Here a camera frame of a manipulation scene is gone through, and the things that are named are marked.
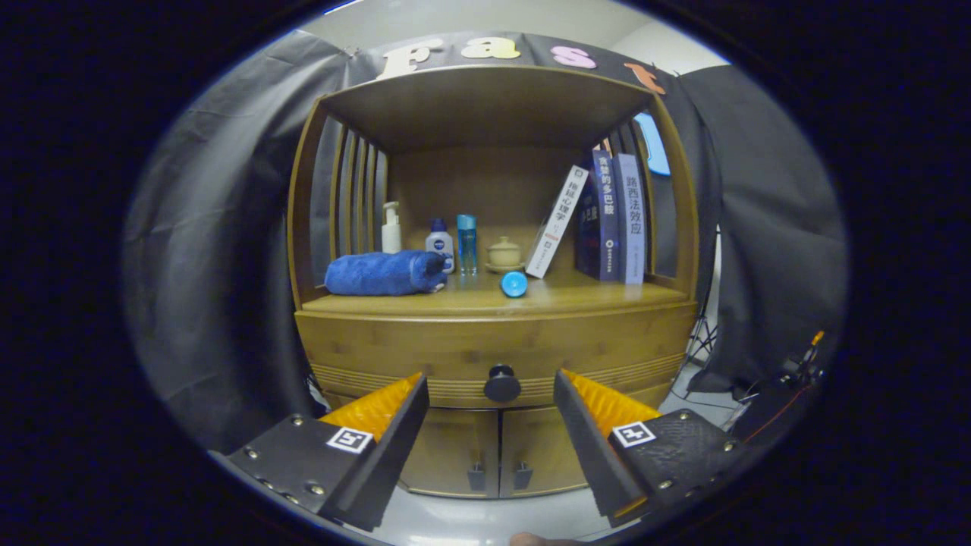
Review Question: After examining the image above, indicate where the black tripod stand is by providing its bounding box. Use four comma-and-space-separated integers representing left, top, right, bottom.
683, 227, 721, 399

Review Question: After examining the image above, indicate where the wooden drawer with black knob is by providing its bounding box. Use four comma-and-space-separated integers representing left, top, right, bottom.
294, 302, 699, 410

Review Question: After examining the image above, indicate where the dark blue book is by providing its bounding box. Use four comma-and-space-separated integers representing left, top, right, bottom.
574, 148, 621, 282

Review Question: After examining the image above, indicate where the white book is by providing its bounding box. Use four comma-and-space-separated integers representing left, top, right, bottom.
525, 165, 589, 279

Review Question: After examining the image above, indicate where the orange and black clamp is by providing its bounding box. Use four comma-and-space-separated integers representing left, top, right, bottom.
781, 330, 826, 388

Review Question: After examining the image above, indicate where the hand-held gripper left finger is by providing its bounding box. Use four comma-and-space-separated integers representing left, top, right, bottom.
209, 373, 430, 532

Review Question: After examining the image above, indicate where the clear blue bottle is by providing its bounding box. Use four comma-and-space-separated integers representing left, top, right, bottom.
456, 214, 479, 275

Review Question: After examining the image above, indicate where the pale purple book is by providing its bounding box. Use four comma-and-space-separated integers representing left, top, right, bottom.
613, 153, 647, 285

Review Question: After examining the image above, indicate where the white pump bottle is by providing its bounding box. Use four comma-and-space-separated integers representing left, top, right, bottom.
381, 201, 403, 254

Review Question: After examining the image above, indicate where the white bottle with blue cap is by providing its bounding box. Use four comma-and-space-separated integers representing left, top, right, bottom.
425, 218, 455, 274

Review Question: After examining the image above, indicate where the beige lidded teacup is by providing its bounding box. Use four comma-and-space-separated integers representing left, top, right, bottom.
485, 236, 524, 274

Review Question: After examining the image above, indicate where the wooden countertop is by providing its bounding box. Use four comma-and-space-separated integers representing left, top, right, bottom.
300, 269, 691, 318

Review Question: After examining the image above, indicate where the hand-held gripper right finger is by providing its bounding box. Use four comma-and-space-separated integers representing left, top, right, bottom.
553, 369, 759, 528

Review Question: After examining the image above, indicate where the wooden cabinet door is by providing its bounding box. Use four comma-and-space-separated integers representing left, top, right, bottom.
498, 383, 672, 497
398, 406, 501, 499

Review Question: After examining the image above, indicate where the black backdrop cloth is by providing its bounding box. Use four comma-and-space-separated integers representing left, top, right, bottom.
121, 30, 850, 456

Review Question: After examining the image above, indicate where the wooden cabinet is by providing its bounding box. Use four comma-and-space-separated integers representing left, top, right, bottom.
287, 64, 700, 500

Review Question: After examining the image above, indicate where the blue folded towel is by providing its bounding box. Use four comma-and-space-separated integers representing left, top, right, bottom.
325, 250, 448, 297

